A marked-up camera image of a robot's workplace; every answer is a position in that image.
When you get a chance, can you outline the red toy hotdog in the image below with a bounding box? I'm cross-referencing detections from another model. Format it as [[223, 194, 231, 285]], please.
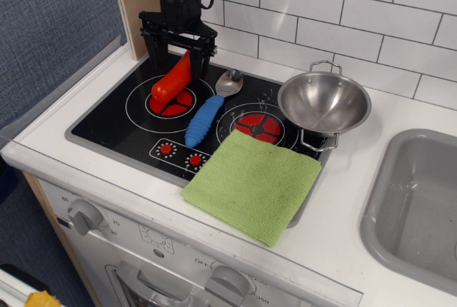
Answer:
[[151, 50, 191, 104]]

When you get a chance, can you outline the white toy oven front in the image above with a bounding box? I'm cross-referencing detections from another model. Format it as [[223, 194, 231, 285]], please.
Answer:
[[40, 181, 362, 306]]

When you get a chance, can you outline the blue handled metal spoon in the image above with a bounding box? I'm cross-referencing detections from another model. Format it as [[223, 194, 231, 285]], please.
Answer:
[[184, 69, 243, 148]]

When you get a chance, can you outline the grey timer knob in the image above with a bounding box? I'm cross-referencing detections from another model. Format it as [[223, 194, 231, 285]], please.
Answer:
[[67, 199, 104, 236]]

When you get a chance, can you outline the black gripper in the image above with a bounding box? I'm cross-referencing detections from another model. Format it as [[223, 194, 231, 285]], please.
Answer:
[[139, 0, 217, 81]]

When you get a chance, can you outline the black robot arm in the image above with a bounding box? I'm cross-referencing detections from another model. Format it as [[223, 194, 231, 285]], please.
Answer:
[[139, 0, 217, 81]]

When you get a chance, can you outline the grey oven knob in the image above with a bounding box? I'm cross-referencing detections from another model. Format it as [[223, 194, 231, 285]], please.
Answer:
[[204, 266, 251, 306]]

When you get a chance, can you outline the small steel wok pan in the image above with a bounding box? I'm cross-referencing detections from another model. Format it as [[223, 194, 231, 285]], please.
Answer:
[[277, 60, 371, 152]]

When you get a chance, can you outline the green knitted cloth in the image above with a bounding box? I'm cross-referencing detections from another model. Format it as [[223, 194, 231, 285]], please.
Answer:
[[181, 130, 321, 247]]

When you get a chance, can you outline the black toy stove top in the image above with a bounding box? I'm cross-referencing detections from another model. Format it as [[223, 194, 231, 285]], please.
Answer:
[[64, 48, 333, 229]]

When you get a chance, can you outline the yellow black object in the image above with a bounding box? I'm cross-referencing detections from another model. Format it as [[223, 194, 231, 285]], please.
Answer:
[[24, 291, 62, 307]]

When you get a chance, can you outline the grey sink basin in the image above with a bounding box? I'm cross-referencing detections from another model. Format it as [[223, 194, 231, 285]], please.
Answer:
[[360, 129, 456, 295]]

